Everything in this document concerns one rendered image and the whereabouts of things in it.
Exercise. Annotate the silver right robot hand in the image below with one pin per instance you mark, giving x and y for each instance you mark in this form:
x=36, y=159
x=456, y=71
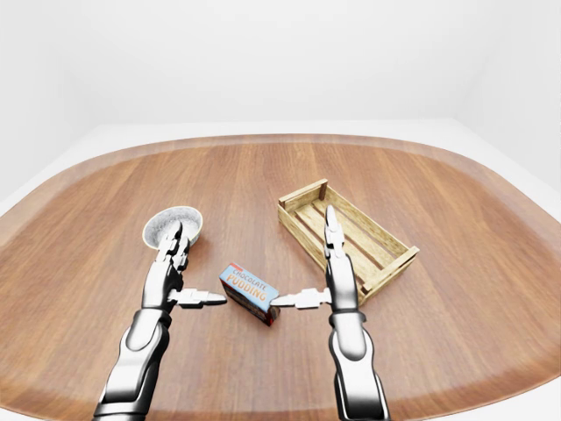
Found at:
x=342, y=280

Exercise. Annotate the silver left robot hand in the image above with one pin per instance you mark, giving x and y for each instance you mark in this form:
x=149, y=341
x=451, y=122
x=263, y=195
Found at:
x=157, y=285

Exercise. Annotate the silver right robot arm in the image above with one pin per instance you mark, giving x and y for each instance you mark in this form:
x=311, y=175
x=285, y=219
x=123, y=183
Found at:
x=357, y=368

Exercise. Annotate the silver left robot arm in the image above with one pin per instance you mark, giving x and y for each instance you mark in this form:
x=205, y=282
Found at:
x=131, y=366

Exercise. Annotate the wooden slat tray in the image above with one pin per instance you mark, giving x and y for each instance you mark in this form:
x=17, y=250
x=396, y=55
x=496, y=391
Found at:
x=346, y=239

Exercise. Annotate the chocolate pudding box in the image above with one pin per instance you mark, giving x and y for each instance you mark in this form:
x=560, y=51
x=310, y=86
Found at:
x=250, y=293

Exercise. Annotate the white patterned bowl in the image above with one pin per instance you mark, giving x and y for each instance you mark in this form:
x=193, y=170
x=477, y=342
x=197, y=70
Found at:
x=168, y=226

